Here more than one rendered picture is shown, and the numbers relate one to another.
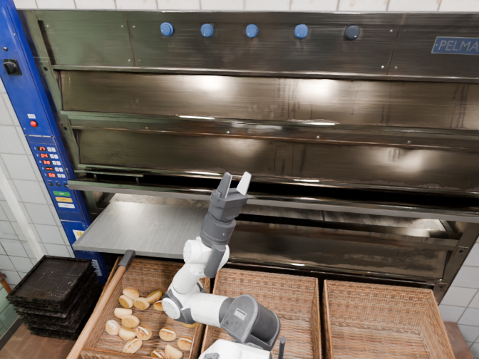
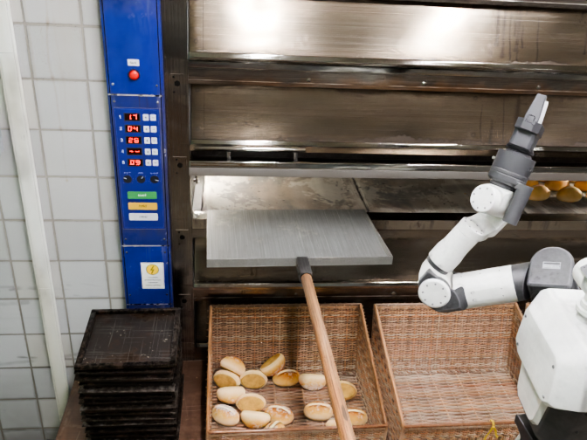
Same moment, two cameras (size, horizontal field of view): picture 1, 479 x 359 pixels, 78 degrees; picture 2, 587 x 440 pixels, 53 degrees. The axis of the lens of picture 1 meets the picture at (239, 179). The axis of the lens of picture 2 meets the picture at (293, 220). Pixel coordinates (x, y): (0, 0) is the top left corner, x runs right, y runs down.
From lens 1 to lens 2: 1.02 m
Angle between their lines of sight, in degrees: 14
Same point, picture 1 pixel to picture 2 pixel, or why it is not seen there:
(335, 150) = (555, 106)
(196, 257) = (498, 201)
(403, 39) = not seen: outside the picture
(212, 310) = (500, 278)
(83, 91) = (224, 24)
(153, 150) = (310, 114)
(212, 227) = (518, 161)
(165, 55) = not seen: outside the picture
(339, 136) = (564, 85)
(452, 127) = not seen: outside the picture
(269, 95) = (486, 30)
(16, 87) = (122, 16)
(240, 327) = (560, 275)
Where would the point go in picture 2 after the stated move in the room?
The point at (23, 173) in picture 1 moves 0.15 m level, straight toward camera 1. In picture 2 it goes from (74, 165) to (106, 178)
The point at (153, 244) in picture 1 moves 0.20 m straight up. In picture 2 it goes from (321, 252) to (327, 193)
